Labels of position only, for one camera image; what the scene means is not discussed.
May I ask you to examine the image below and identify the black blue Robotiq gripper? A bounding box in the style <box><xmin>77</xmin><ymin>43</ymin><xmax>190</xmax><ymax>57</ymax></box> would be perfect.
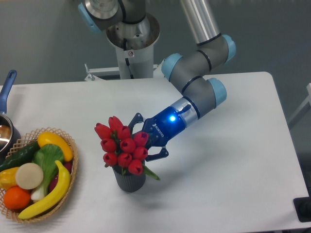
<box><xmin>128</xmin><ymin>97</ymin><xmax>200</xmax><ymax>162</ymax></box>

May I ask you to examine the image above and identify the red tulip bouquet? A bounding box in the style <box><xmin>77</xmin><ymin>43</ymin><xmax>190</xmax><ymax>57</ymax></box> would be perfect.
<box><xmin>94</xmin><ymin>116</ymin><xmax>160</xmax><ymax>180</ymax></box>

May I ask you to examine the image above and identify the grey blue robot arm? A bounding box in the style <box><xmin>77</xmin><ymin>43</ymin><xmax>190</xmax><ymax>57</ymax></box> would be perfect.
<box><xmin>78</xmin><ymin>0</ymin><xmax>236</xmax><ymax>161</ymax></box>

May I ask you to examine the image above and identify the dark grey ribbed vase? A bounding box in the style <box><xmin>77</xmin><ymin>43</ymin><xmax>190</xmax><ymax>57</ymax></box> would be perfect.
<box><xmin>112</xmin><ymin>166</ymin><xmax>146</xmax><ymax>193</ymax></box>

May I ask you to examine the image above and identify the purple red vegetable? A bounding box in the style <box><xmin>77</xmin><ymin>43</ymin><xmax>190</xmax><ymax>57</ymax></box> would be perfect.
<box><xmin>49</xmin><ymin>161</ymin><xmax>72</xmax><ymax>193</ymax></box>

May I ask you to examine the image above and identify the yellow banana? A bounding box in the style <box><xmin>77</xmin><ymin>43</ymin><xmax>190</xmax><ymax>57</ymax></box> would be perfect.
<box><xmin>18</xmin><ymin>160</ymin><xmax>70</xmax><ymax>220</ymax></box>

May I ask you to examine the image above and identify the yellow squash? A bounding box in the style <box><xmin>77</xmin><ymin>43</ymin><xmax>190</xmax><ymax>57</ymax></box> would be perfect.
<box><xmin>37</xmin><ymin>131</ymin><xmax>73</xmax><ymax>162</ymax></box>

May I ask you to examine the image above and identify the green bok choy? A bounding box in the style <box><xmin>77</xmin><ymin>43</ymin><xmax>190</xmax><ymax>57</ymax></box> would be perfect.
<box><xmin>31</xmin><ymin>144</ymin><xmax>64</xmax><ymax>202</ymax></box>

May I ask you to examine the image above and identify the woven wicker basket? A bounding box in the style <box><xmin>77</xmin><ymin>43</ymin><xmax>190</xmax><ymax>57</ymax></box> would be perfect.
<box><xmin>0</xmin><ymin>126</ymin><xmax>79</xmax><ymax>224</ymax></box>

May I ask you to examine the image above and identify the dark green cucumber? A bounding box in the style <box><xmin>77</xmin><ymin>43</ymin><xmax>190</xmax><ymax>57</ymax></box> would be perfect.
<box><xmin>0</xmin><ymin>141</ymin><xmax>40</xmax><ymax>171</ymax></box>

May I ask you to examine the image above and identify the beige round disc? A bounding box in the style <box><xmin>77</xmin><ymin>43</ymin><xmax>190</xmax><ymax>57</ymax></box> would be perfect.
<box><xmin>15</xmin><ymin>163</ymin><xmax>44</xmax><ymax>190</ymax></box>

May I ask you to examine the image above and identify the yellow bell pepper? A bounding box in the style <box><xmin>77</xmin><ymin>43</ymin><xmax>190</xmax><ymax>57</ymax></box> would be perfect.
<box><xmin>0</xmin><ymin>167</ymin><xmax>19</xmax><ymax>190</ymax></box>

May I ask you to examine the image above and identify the orange fruit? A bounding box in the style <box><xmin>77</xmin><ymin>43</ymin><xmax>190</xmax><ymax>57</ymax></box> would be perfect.
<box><xmin>3</xmin><ymin>186</ymin><xmax>31</xmax><ymax>210</ymax></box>

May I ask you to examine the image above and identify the black device at edge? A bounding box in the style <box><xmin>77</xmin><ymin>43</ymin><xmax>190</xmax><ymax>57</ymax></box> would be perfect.
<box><xmin>293</xmin><ymin>197</ymin><xmax>311</xmax><ymax>222</ymax></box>

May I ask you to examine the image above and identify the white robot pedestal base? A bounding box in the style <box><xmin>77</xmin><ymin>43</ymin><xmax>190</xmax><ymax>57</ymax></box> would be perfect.
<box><xmin>84</xmin><ymin>26</ymin><xmax>171</xmax><ymax>82</ymax></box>

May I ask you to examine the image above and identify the blue handled saucepan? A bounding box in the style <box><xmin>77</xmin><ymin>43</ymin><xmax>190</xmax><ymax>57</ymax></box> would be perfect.
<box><xmin>0</xmin><ymin>70</ymin><xmax>21</xmax><ymax>164</ymax></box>

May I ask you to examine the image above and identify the white frame at right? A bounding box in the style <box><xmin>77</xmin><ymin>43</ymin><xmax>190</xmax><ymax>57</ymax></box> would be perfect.
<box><xmin>288</xmin><ymin>83</ymin><xmax>311</xmax><ymax>130</ymax></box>

